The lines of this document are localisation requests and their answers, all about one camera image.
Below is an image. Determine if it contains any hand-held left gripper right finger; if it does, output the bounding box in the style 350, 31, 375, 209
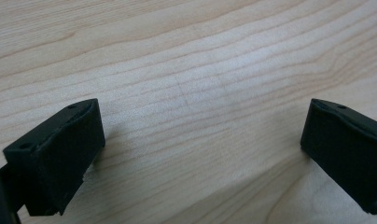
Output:
300, 98, 377, 216

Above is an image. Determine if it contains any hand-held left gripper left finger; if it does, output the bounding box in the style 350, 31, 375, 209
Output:
3, 98, 106, 217

